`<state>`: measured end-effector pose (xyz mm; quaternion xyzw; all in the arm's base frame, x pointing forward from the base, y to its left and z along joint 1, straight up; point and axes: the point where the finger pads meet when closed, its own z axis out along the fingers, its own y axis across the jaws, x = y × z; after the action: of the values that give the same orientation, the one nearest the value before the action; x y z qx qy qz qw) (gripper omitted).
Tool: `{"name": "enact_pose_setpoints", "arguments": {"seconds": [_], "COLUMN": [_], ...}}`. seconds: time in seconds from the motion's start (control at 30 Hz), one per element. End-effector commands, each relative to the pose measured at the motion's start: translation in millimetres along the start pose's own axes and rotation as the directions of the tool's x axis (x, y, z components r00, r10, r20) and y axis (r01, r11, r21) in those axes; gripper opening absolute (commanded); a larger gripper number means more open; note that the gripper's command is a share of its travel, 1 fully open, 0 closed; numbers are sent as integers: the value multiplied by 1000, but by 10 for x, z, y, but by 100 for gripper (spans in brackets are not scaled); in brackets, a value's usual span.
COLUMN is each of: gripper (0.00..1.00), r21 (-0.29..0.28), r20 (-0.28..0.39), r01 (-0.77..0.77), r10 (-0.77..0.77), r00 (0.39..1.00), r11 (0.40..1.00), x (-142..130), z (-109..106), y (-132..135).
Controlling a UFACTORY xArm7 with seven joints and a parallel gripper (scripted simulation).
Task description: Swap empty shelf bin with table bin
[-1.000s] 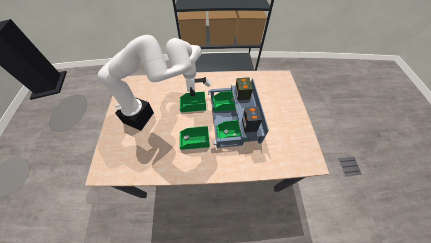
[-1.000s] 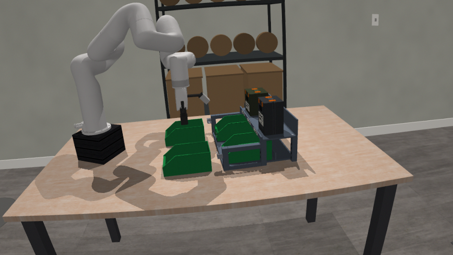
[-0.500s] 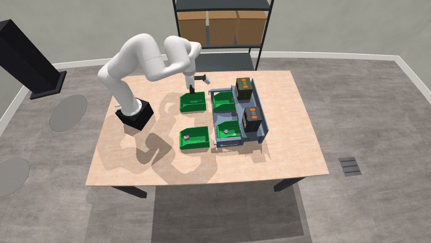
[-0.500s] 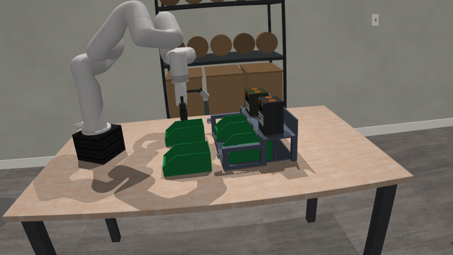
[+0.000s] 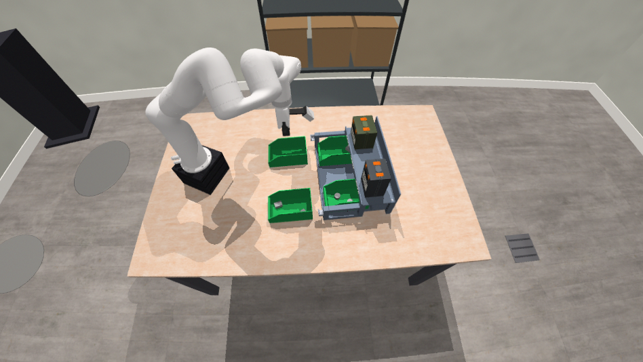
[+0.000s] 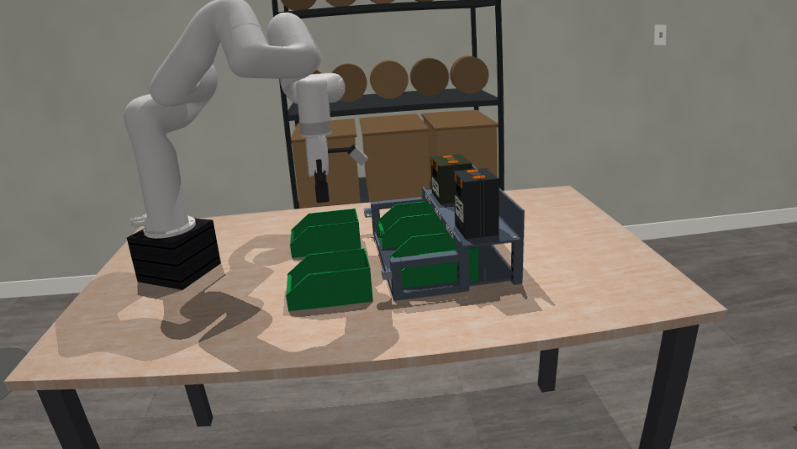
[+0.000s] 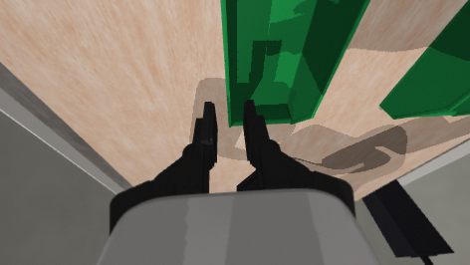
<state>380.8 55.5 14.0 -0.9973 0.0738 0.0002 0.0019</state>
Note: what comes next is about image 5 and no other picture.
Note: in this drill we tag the green bin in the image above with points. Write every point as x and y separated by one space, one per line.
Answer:
347 190
292 151
331 151
293 201

